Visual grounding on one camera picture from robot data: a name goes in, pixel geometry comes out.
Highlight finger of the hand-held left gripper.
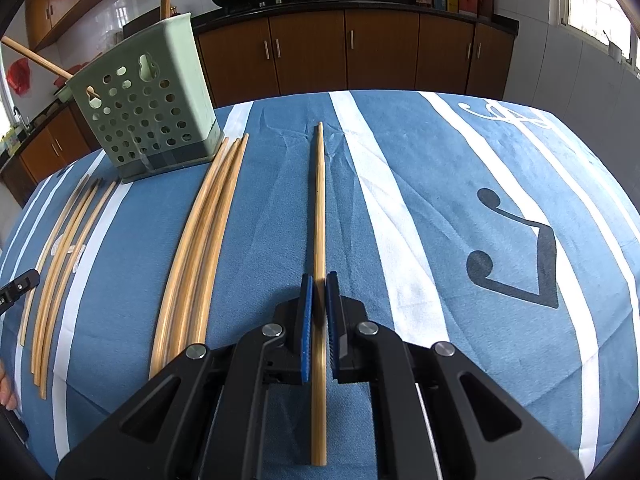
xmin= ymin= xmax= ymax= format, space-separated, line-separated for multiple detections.
xmin=0 ymin=269 xmax=41 ymax=313

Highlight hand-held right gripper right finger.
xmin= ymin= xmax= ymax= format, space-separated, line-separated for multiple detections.
xmin=325 ymin=271 xmax=586 ymax=480

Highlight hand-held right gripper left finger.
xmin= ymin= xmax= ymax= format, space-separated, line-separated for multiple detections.
xmin=55 ymin=274 xmax=315 ymax=480

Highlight green perforated chopstick holder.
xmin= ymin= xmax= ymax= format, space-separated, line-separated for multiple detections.
xmin=66 ymin=12 xmax=226 ymax=183

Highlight person's left hand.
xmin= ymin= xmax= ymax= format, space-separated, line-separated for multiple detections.
xmin=0 ymin=360 xmax=20 ymax=409

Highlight window above sink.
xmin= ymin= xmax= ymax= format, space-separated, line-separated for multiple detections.
xmin=0 ymin=40 xmax=16 ymax=131

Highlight blue white striped tablecloth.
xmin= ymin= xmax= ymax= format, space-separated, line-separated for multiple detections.
xmin=0 ymin=89 xmax=640 ymax=480

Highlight red plastic bag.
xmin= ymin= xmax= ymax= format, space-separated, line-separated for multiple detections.
xmin=6 ymin=57 xmax=33 ymax=95

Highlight wooden base cabinets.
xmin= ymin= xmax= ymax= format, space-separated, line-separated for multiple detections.
xmin=0 ymin=7 xmax=518 ymax=208

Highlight black kitchen countertop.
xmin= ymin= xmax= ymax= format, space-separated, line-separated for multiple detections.
xmin=0 ymin=0 xmax=521 ymax=171

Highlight window beside red carton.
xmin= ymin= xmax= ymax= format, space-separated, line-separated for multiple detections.
xmin=567 ymin=0 xmax=640 ymax=66

